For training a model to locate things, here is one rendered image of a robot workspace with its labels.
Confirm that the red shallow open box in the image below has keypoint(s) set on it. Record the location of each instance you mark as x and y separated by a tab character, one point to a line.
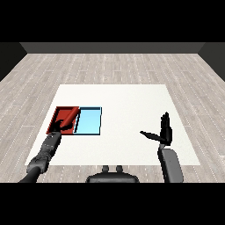
60	115

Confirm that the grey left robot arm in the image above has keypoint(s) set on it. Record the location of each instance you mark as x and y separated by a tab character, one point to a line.
44	153

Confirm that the red can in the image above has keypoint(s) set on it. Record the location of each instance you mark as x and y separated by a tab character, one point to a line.
70	115

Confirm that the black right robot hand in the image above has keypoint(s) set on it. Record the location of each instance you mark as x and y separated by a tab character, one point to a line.
165	130

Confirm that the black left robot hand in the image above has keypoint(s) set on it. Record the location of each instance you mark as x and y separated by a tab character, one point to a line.
60	125

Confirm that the dark grey robot body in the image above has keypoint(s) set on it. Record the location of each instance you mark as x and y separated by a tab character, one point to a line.
112	177

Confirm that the light blue shallow open box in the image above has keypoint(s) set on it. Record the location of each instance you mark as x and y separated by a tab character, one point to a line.
88	120

